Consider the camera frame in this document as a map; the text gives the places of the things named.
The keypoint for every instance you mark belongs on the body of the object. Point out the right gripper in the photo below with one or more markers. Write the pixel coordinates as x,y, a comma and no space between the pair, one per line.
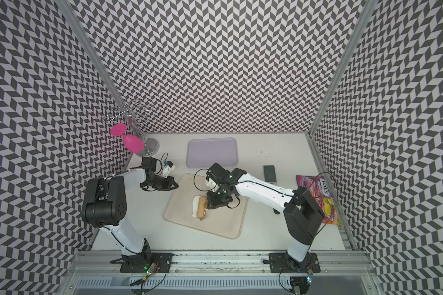
215,202

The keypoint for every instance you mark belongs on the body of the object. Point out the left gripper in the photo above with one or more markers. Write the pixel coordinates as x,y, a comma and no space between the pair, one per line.
169,180

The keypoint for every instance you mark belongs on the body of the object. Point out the beige plastic tray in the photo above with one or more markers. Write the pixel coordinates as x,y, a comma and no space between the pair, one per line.
223,221

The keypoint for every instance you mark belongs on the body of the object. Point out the wooden dough roller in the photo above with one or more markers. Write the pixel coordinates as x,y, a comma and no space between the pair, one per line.
202,208

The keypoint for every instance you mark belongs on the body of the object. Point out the white dough ball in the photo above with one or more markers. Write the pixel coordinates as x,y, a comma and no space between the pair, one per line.
195,206

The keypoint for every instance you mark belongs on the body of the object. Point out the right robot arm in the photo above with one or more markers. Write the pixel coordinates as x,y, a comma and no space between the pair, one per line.
303,215

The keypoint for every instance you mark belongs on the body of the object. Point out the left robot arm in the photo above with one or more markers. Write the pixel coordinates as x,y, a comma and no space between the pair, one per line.
105,202

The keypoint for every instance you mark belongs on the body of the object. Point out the pink wine glass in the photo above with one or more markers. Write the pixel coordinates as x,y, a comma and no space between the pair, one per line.
133,143

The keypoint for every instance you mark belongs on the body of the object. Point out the purple plastic tray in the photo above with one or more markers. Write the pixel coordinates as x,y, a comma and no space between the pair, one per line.
202,153

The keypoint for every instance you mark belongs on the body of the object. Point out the colourful candy bag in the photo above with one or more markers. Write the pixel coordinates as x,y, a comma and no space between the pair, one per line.
318,188

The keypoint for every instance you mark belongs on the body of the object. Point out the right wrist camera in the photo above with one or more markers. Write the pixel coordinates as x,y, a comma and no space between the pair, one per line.
210,183

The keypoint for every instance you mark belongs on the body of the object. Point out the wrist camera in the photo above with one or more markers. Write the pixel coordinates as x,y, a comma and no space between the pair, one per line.
167,168
210,183

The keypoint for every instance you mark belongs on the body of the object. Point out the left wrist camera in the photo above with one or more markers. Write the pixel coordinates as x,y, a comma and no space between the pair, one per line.
167,168

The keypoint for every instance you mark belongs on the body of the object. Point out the black handled metal spatula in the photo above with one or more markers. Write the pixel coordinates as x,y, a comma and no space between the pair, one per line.
269,173

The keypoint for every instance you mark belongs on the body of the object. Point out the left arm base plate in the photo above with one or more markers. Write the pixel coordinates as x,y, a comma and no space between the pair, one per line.
138,264

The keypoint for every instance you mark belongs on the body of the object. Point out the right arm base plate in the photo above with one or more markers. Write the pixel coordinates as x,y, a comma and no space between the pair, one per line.
282,262

